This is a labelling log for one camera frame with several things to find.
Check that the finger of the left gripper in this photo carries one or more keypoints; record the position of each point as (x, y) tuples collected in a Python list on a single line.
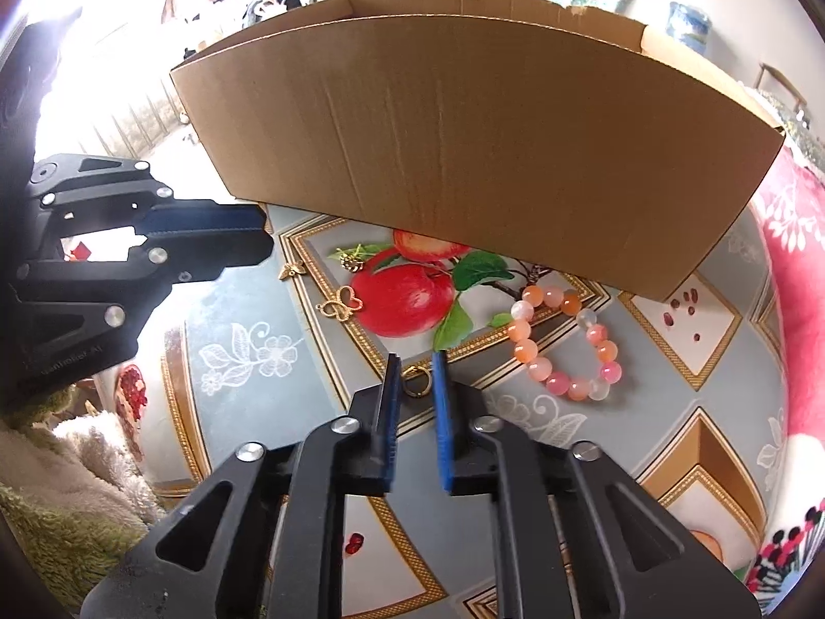
[(200, 216), (201, 256)]

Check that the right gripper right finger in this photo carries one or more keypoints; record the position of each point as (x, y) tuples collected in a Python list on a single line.
[(573, 534)]

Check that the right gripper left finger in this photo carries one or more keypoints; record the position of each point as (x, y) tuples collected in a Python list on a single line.
[(263, 535)]

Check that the small gold earring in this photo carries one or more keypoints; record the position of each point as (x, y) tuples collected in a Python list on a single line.
[(291, 270)]

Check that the gold charm on apple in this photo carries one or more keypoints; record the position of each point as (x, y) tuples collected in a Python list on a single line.
[(351, 259)]

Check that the patterned fruit table mat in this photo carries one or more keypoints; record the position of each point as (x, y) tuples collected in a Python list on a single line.
[(674, 392)]

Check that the green fuzzy sleeve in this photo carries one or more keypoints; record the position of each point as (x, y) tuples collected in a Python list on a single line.
[(72, 494)]

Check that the brown cardboard box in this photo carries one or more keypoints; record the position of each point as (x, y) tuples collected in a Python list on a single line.
[(565, 136)]

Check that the blue water jug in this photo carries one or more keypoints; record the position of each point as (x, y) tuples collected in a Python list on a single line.
[(688, 26)]

